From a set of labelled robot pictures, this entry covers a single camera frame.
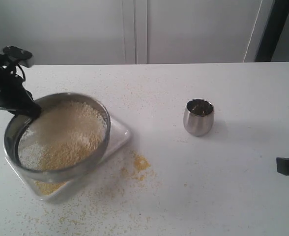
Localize dark vertical post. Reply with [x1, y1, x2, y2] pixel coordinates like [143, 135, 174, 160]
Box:
[255, 0, 289, 62]

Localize stainless steel cup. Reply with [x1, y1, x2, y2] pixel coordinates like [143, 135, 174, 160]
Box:
[183, 99, 214, 137]

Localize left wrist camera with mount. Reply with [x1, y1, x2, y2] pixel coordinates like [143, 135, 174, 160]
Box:
[0, 46, 34, 83]

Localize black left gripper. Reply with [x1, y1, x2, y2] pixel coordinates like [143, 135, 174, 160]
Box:
[0, 58, 41, 118]

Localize yellow grain pile on table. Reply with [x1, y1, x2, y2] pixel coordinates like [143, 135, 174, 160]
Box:
[130, 151, 157, 181]

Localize yellowish grain powder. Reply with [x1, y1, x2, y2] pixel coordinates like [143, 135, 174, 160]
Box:
[18, 101, 106, 171]

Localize round steel mesh sieve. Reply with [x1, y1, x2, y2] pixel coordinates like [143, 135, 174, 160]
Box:
[3, 92, 111, 183]

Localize yellow millet in tray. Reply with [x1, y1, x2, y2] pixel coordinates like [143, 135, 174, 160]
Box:
[34, 181, 65, 195]

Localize white rectangular plastic tray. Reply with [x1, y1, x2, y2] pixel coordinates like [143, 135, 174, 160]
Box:
[5, 116, 131, 202]

